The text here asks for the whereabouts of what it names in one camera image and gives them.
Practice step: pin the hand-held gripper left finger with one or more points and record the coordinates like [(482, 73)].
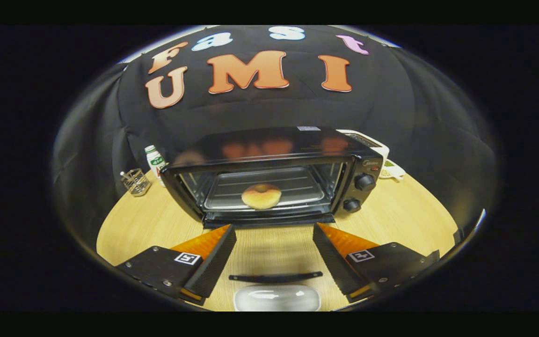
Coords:
[(213, 264)]

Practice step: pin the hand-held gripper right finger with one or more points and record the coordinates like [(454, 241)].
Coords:
[(332, 264)]

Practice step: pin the round brown donut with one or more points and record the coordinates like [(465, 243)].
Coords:
[(261, 196)]

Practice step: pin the black toaster oven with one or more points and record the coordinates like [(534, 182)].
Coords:
[(274, 145)]

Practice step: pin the white rectangular plate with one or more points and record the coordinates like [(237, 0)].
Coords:
[(276, 298)]

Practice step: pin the small white dish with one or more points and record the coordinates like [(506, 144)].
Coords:
[(393, 171)]

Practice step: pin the white bottle with green label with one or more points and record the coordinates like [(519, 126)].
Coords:
[(155, 161)]

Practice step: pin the white kitchen appliance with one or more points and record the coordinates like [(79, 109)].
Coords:
[(375, 142)]

